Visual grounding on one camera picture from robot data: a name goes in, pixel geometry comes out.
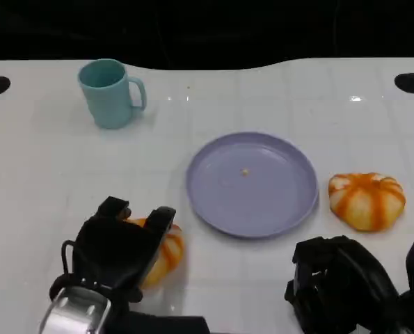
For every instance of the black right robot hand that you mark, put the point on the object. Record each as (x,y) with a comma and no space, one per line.
(342,288)

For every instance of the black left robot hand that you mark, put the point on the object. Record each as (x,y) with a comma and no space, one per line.
(116,250)

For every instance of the orange and white bread roll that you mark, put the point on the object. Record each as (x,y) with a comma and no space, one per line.
(170,254)
(366,202)

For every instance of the lilac plate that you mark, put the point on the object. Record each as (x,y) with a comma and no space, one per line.
(262,202)

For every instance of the pale green mug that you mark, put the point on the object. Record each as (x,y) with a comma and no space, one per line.
(105,101)

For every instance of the black cloth backdrop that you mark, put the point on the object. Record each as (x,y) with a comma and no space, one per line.
(206,28)

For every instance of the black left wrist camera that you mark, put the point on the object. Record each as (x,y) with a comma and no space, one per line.
(165,325)

